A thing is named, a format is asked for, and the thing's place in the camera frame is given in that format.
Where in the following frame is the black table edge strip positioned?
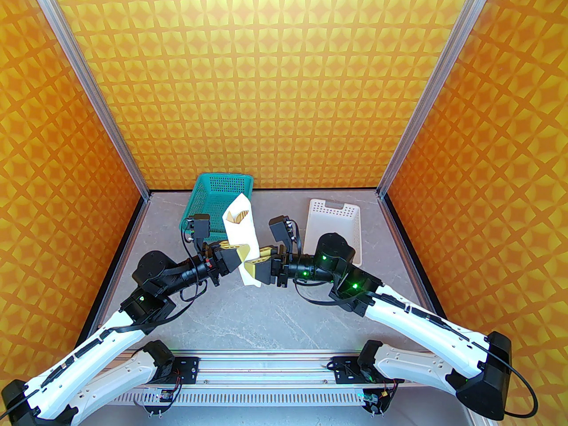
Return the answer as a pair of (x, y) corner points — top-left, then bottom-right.
(382, 191), (444, 314)
(75, 193), (151, 349)

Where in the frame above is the teal plastic basket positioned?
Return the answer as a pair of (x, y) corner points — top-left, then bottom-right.
(178, 172), (254, 244)

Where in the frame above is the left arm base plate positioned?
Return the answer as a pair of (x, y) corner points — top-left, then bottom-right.
(151, 355), (200, 385)

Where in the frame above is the aluminium extrusion rail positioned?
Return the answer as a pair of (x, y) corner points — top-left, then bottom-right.
(133, 350), (472, 387)

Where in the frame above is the white slotted cable duct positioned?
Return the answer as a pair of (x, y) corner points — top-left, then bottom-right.
(111, 389), (371, 411)

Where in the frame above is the white paper napkin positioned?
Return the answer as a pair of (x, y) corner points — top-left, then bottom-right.
(221, 193), (263, 288)

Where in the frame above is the small circuit board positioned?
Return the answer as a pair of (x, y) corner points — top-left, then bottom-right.
(142, 389), (176, 416)
(362, 391), (393, 416)

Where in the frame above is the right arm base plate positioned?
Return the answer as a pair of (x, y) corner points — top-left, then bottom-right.
(331, 355), (406, 385)

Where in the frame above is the aluminium frame post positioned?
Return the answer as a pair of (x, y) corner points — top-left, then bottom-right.
(24, 0), (150, 198)
(376, 0), (500, 199)

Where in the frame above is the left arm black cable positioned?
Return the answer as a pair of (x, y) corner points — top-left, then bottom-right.
(180, 220), (211, 303)

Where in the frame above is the grey metal front tray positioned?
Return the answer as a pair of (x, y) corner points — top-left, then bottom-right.
(67, 373), (489, 426)

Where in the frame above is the white plastic basket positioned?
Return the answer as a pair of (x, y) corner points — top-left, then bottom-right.
(306, 199), (362, 266)

